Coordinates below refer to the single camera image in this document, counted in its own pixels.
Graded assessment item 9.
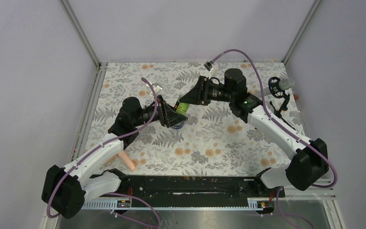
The silver microphone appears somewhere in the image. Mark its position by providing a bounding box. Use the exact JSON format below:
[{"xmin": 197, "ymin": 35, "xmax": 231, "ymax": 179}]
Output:
[{"xmin": 260, "ymin": 77, "xmax": 295, "ymax": 98}]

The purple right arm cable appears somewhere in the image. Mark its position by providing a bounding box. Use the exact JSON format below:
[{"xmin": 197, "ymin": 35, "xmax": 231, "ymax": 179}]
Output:
[{"xmin": 210, "ymin": 49, "xmax": 338, "ymax": 228}]

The green pill bottle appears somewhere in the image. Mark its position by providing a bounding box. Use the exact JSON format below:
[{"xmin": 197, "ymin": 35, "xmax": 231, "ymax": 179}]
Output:
[{"xmin": 174, "ymin": 100, "xmax": 190, "ymax": 115}]

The aluminium rail frame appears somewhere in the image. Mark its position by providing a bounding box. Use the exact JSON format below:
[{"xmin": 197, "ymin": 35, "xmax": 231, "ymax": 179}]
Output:
[{"xmin": 45, "ymin": 178, "xmax": 337, "ymax": 211}]

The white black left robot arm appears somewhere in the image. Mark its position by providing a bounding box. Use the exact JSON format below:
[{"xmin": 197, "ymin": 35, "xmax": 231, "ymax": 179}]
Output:
[{"xmin": 41, "ymin": 95, "xmax": 187, "ymax": 219}]

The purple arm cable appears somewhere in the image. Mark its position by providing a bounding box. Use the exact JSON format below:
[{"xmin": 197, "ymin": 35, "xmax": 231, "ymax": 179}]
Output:
[
  {"xmin": 46, "ymin": 77, "xmax": 162, "ymax": 229},
  {"xmin": 210, "ymin": 49, "xmax": 338, "ymax": 228}
]

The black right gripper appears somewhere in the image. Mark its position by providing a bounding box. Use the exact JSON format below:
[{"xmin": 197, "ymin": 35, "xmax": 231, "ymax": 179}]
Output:
[{"xmin": 179, "ymin": 76, "xmax": 234, "ymax": 106}]

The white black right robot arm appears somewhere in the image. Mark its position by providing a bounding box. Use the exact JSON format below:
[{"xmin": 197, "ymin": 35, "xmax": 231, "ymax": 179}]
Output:
[{"xmin": 180, "ymin": 68, "xmax": 329, "ymax": 197}]

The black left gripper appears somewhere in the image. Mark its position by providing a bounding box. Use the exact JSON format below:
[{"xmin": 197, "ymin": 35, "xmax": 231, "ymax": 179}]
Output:
[{"xmin": 133, "ymin": 95, "xmax": 188, "ymax": 127}]

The black microphone tripod stand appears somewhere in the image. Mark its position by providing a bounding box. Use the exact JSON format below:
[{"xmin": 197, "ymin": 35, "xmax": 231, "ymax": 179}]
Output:
[{"xmin": 268, "ymin": 92, "xmax": 297, "ymax": 130}]

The floral patterned table mat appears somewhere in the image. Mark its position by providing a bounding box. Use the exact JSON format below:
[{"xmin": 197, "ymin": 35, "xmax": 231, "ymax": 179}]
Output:
[{"xmin": 79, "ymin": 62, "xmax": 290, "ymax": 176}]

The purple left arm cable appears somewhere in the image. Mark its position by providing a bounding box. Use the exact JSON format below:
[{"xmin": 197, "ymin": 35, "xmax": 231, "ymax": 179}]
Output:
[{"xmin": 46, "ymin": 77, "xmax": 162, "ymax": 229}]

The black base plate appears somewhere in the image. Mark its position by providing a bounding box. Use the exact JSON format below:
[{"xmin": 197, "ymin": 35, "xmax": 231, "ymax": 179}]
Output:
[{"xmin": 116, "ymin": 175, "xmax": 285, "ymax": 208}]

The wooden stick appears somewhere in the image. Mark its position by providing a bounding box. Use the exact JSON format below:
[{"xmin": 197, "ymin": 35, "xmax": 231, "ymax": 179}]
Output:
[{"xmin": 103, "ymin": 155, "xmax": 118, "ymax": 166}]

